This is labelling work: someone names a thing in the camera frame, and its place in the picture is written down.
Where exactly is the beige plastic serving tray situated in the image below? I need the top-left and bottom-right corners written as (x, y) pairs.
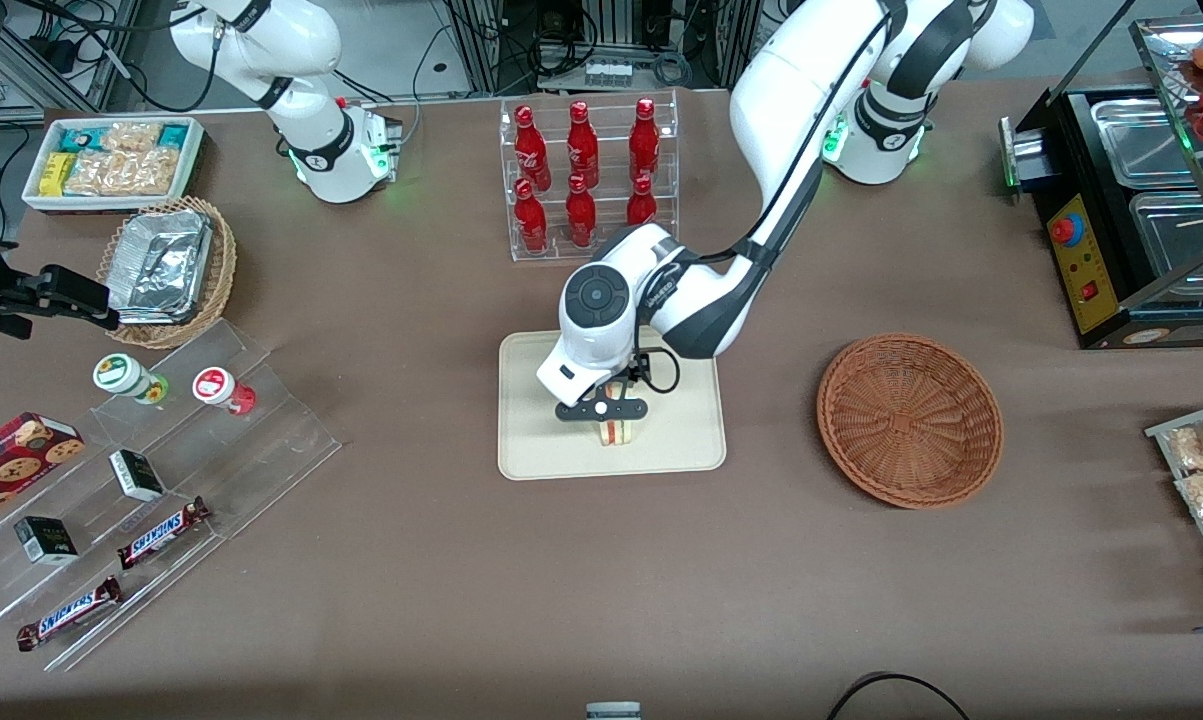
top-left (498, 330), bottom-right (728, 482)

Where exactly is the black food warmer appliance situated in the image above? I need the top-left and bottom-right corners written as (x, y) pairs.
top-left (999, 0), bottom-right (1203, 351)

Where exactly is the clear acrylic bottle rack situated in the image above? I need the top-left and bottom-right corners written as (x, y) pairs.
top-left (499, 90), bottom-right (680, 263)

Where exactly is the red cookie box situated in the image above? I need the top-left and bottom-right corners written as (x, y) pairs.
top-left (0, 412), bottom-right (86, 533)

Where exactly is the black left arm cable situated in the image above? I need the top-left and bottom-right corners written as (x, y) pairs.
top-left (637, 0), bottom-right (897, 397)

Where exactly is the red lid white cup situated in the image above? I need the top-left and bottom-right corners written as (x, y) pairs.
top-left (192, 367), bottom-right (257, 416)

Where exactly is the light wicker basket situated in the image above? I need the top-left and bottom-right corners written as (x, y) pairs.
top-left (96, 196), bottom-right (238, 350)

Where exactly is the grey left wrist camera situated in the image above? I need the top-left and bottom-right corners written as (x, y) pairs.
top-left (555, 397), bottom-right (650, 422)

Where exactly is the black looped cable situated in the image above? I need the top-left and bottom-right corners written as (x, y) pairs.
top-left (826, 672), bottom-right (972, 720)

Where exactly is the silver foil container stack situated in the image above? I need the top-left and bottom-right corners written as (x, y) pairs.
top-left (108, 210), bottom-right (214, 325)

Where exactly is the tray of packaged snacks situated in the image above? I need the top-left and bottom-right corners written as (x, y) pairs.
top-left (1144, 398), bottom-right (1203, 613)

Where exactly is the brown round wicker basket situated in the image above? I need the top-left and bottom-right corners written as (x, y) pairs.
top-left (816, 332), bottom-right (1005, 511)

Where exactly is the steel warmer pan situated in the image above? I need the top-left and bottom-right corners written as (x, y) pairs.
top-left (1091, 97), bottom-right (1202, 192)
top-left (1129, 190), bottom-right (1203, 291)

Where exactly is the green lid white cup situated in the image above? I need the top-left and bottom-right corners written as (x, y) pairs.
top-left (92, 353), bottom-right (170, 405)

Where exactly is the small black box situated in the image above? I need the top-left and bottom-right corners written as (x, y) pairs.
top-left (109, 449), bottom-right (166, 503)
top-left (13, 516), bottom-right (80, 566)

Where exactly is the clear acrylic stepped stand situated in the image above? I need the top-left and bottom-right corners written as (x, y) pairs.
top-left (0, 318), bottom-right (343, 673)

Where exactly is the Snickers chocolate bar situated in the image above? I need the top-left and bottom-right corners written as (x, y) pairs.
top-left (16, 575), bottom-right (123, 652)
top-left (116, 496), bottom-right (212, 571)

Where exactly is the clear bag of crackers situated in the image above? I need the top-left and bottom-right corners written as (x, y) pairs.
top-left (101, 121), bottom-right (164, 154)
top-left (64, 148), bottom-right (180, 198)

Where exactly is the yellow snack packet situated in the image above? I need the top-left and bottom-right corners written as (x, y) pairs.
top-left (39, 152), bottom-right (77, 198)

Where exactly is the white rectangular snack bin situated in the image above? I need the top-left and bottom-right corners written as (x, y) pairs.
top-left (21, 116), bottom-right (206, 214)

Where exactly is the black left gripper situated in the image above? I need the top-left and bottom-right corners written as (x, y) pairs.
top-left (603, 352), bottom-right (652, 403)

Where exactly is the triangular sandwich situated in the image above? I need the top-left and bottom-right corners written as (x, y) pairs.
top-left (589, 380), bottom-right (643, 448)

